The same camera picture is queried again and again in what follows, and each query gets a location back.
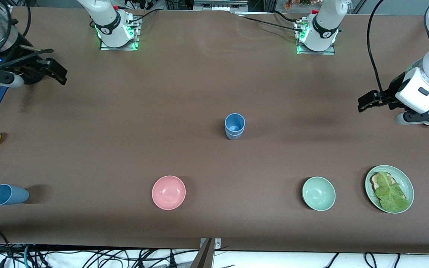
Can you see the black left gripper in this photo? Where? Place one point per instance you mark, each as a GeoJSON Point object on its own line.
{"type": "Point", "coordinates": [392, 93]}

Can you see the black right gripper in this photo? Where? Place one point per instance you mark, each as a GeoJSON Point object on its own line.
{"type": "Point", "coordinates": [32, 69]}

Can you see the blue plastic cup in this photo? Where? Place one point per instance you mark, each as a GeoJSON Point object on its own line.
{"type": "Point", "coordinates": [11, 194]}
{"type": "Point", "coordinates": [235, 123]}

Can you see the blue cup with paper inside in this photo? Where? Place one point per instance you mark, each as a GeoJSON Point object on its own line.
{"type": "Point", "coordinates": [235, 136]}

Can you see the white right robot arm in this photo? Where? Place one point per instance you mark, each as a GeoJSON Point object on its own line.
{"type": "Point", "coordinates": [110, 26]}

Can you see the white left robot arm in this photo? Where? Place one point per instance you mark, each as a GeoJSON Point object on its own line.
{"type": "Point", "coordinates": [322, 26]}

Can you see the toast bread slice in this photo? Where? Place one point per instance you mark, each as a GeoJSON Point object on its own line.
{"type": "Point", "coordinates": [375, 181]}

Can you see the pale green plate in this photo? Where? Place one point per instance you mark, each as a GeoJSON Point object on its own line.
{"type": "Point", "coordinates": [408, 186]}

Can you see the green lettuce leaf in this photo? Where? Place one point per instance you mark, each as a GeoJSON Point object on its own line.
{"type": "Point", "coordinates": [391, 193]}

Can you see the pale green bowl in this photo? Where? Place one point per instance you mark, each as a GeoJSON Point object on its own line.
{"type": "Point", "coordinates": [318, 193]}

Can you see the pink bowl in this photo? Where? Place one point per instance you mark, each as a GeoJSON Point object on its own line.
{"type": "Point", "coordinates": [168, 192]}

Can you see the grey background device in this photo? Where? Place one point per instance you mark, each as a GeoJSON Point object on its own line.
{"type": "Point", "coordinates": [220, 4]}

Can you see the dark table leg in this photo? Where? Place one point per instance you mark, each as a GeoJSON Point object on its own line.
{"type": "Point", "coordinates": [203, 257]}

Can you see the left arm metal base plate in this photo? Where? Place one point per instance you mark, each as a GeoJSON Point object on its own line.
{"type": "Point", "coordinates": [331, 50]}

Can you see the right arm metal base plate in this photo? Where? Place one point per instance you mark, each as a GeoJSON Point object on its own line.
{"type": "Point", "coordinates": [134, 35]}

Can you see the metal table edge bracket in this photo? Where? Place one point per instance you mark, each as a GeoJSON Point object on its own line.
{"type": "Point", "coordinates": [217, 243]}

